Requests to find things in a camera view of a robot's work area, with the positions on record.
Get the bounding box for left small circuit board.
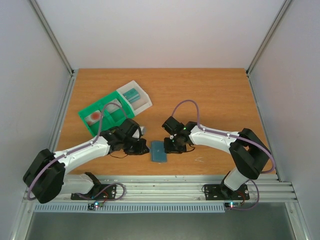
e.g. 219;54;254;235
87;202;104;211

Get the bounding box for grey slotted cable duct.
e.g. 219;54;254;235
33;202;225;214

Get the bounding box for right small circuit board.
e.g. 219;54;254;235
224;201;242;209

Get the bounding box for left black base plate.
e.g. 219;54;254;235
70;184;117;201

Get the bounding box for green plastic bin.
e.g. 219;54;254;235
78;91;135;137

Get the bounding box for right aluminium corner post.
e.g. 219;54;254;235
246;0;293;76

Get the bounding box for white translucent plastic bin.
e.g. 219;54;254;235
116;80;153;116

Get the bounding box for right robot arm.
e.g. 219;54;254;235
162;116;271;200

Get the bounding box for grey card in green bin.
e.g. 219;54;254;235
106;98;122;114

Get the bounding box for left aluminium corner post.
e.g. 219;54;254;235
28;0;76;76

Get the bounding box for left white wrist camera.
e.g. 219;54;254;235
134;126;147;139

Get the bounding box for teal cards in white bin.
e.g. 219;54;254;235
123;88;141;103

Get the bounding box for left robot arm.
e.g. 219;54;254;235
22;118;150;204

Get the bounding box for aluminium corner post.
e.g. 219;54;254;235
246;0;293;76
28;0;76;76

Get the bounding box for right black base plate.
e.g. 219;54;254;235
201;184;250;201

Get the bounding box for teal leather card holder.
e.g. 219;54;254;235
150;140;167;163

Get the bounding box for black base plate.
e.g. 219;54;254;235
70;184;117;201
201;184;250;201

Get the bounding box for card with red circle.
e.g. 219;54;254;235
84;110;103;126

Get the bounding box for small circuit board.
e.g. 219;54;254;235
87;202;104;211
224;201;242;209

